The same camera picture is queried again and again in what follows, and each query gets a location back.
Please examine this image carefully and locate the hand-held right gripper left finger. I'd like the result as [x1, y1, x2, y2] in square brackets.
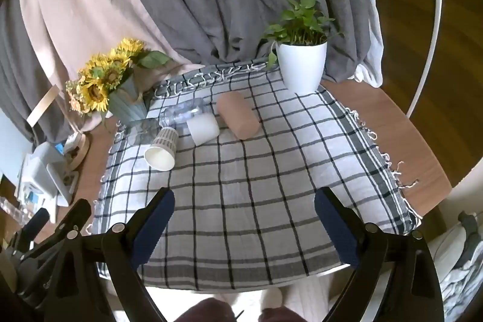
[47, 187, 176, 322]

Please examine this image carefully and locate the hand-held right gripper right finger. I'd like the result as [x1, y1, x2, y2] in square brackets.
[314, 187, 445, 322]

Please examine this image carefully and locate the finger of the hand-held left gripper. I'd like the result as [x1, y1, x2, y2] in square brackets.
[14, 210, 50, 252]
[56, 199, 93, 238]

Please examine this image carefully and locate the patterned white paper cup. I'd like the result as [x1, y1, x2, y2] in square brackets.
[144, 126, 180, 171]

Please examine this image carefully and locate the plain white cup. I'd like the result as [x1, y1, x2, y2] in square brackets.
[186, 113, 221, 147]

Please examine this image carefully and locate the tan pink cup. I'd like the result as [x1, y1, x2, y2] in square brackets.
[216, 92, 261, 140]

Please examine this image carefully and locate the round wooden ornament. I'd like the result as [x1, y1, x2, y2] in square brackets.
[62, 131, 91, 172]

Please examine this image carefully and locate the white knitted rug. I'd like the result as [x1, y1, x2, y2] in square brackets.
[217, 267, 346, 322]

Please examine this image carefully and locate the clear glass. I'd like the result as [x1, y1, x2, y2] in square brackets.
[124, 118, 161, 146]

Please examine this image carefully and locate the black white checked tablecloth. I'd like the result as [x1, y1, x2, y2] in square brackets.
[85, 60, 422, 292]

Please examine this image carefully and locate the person's left leg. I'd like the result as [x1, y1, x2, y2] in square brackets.
[177, 297, 235, 322]

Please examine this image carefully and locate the person's leg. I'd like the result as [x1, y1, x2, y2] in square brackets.
[258, 307, 303, 322]
[177, 297, 235, 322]

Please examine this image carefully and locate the person's right leg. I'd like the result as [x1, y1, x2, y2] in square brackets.
[258, 307, 303, 322]

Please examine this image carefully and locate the light wooden strip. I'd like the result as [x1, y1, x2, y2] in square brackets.
[28, 86, 61, 127]

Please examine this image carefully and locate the clear plastic bottle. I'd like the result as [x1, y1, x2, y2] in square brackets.
[158, 98, 206, 129]

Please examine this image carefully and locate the pale teal ribbed vase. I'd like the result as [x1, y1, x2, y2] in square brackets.
[108, 75, 150, 122]

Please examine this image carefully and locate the grey white cloth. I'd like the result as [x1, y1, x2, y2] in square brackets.
[429, 211, 483, 322]

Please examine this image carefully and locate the yellow sunflower bouquet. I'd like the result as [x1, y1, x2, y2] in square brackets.
[65, 38, 173, 116]

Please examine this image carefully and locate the green plant in white pot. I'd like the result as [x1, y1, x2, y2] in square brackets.
[260, 0, 345, 94]

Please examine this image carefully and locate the beige curtain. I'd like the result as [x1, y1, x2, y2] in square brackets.
[18, 0, 205, 132]

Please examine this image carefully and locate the white metal hoop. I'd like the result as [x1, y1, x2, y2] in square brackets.
[405, 0, 443, 119]

